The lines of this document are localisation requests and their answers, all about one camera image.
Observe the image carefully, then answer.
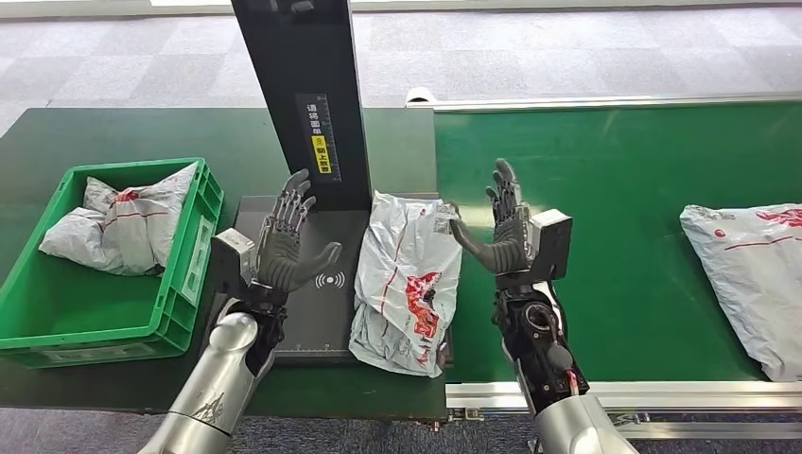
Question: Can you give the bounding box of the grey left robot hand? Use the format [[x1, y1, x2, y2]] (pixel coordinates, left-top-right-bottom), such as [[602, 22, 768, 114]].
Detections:
[[255, 168, 344, 296]]

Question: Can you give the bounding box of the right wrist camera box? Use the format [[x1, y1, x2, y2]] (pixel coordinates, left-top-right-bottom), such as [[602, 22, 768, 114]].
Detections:
[[528, 208, 573, 281]]

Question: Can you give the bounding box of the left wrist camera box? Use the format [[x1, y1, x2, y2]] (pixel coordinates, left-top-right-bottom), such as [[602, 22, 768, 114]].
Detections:
[[209, 228, 258, 296]]

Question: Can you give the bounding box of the grey package with red stripe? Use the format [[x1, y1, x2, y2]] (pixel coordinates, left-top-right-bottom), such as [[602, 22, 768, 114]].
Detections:
[[103, 161, 200, 277]]

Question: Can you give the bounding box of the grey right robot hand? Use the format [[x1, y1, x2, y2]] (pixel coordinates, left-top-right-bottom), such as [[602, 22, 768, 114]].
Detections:
[[448, 157, 535, 277]]

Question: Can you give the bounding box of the black weighing scanner device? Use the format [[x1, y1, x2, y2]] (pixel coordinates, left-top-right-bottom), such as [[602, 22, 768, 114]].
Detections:
[[230, 0, 454, 366]]

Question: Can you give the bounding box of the aluminium lower frame bar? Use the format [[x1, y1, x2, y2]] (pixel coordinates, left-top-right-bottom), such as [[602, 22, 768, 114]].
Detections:
[[610, 421, 802, 440]]

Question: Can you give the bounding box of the green plastic basket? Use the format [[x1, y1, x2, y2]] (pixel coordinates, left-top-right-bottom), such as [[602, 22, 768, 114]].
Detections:
[[0, 157, 225, 370]]

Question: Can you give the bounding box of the green conveyor belt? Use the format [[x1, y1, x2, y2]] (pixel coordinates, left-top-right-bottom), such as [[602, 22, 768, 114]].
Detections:
[[432, 101, 802, 385]]

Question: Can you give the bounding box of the crumpled plain grey package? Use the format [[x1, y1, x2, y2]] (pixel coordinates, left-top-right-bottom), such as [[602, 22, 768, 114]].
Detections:
[[38, 176, 123, 277]]

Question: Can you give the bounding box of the aluminium conveyor side rail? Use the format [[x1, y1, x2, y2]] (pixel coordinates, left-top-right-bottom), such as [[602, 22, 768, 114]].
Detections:
[[405, 91, 802, 113], [445, 379, 802, 415]]

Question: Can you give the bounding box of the large grey mailer package red print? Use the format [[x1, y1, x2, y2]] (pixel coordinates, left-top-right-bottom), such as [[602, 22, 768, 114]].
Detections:
[[679, 202, 802, 383]]

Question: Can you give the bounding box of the black yellow label sticker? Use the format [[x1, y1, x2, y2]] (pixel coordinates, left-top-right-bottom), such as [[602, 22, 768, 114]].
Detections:
[[294, 92, 342, 184]]

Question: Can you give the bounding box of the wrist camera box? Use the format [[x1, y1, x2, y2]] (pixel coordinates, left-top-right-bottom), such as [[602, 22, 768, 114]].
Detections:
[[528, 208, 573, 281], [209, 228, 258, 296]]

